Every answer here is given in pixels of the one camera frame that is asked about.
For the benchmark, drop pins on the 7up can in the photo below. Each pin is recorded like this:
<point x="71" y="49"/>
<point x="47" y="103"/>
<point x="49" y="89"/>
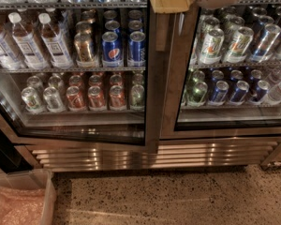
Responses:
<point x="211" y="47"/>
<point x="240" y="41"/>

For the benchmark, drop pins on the tea bottle white cap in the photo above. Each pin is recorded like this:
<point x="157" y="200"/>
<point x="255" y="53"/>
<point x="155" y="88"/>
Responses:
<point x="55" y="41"/>
<point x="29" y="43"/>

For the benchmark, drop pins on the tea bottle white cap middle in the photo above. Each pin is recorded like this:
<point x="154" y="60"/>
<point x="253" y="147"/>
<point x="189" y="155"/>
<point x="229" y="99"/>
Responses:
<point x="29" y="43"/>

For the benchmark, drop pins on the front silver can far left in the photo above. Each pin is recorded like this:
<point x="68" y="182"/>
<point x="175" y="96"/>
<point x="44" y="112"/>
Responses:
<point x="32" y="100"/>

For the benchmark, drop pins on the metal stand leg right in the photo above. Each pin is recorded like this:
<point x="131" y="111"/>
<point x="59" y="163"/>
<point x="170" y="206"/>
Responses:
<point x="265" y="163"/>

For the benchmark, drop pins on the glass fridge door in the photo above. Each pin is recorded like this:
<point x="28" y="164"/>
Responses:
<point x="260" y="113"/>
<point x="126" y="129"/>

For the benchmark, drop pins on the clear plastic storage bin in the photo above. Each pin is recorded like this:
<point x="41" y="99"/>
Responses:
<point x="32" y="180"/>

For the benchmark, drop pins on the steel fridge bottom grille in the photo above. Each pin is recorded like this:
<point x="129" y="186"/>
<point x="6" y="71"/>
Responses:
<point x="235" y="151"/>

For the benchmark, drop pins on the silver blue can upper right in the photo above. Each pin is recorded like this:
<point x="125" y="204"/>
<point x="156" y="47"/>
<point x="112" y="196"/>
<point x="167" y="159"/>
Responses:
<point x="262" y="49"/>

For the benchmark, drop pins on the orange can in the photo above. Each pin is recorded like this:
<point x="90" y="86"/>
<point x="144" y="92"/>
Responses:
<point x="75" y="99"/>
<point x="117" y="98"/>
<point x="96" y="98"/>

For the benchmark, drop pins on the tea bottle white cap right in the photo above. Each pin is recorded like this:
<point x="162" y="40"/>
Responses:
<point x="55" y="41"/>

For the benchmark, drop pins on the front 7up can left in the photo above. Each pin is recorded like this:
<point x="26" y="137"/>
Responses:
<point x="211" y="47"/>

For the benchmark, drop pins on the front 7up can right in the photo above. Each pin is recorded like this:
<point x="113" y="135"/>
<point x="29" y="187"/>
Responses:
<point x="240" y="41"/>

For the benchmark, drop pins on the tea bottle left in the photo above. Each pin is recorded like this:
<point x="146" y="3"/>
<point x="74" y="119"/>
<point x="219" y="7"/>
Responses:
<point x="10" y="55"/>

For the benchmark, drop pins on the front green can right door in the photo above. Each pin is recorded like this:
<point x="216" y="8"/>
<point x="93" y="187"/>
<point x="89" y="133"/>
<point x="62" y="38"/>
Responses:
<point x="196" y="93"/>

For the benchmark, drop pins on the front right blue pepsi can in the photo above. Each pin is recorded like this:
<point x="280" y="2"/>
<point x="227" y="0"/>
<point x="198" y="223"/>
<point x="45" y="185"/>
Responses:
<point x="136" y="49"/>

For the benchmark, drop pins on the pink bubble wrap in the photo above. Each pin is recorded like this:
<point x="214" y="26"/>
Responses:
<point x="21" y="207"/>

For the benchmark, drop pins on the green can door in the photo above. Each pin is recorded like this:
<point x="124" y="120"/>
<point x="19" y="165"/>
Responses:
<point x="196" y="93"/>
<point x="137" y="97"/>

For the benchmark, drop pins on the front green can left door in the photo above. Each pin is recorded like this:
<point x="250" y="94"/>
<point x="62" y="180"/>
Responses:
<point x="137" y="97"/>

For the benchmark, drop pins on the front gold soda can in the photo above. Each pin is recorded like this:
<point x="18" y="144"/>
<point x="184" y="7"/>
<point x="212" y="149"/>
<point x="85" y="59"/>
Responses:
<point x="86" y="51"/>

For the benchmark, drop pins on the blue pepsi can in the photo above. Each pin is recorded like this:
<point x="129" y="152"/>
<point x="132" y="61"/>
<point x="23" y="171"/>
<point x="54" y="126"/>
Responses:
<point x="112" y="50"/>
<point x="136" y="49"/>

